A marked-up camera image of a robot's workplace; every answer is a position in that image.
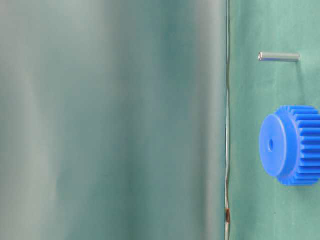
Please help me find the green backdrop curtain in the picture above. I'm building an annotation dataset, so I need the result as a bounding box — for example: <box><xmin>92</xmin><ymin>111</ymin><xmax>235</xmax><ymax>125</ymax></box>
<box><xmin>0</xmin><ymin>0</ymin><xmax>227</xmax><ymax>240</ymax></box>

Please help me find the green table cloth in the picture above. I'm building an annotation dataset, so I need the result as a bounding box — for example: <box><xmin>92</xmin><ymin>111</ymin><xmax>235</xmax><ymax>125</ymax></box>
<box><xmin>228</xmin><ymin>0</ymin><xmax>320</xmax><ymax>240</ymax></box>

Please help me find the small steel shaft pin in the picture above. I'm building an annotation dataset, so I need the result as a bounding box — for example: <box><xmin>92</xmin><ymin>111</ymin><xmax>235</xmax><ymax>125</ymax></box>
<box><xmin>257</xmin><ymin>51</ymin><xmax>300</xmax><ymax>62</ymax></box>

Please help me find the blue plastic gear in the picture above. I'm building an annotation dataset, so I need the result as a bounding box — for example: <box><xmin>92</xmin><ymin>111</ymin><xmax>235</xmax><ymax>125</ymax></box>
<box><xmin>259</xmin><ymin>105</ymin><xmax>320</xmax><ymax>186</ymax></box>

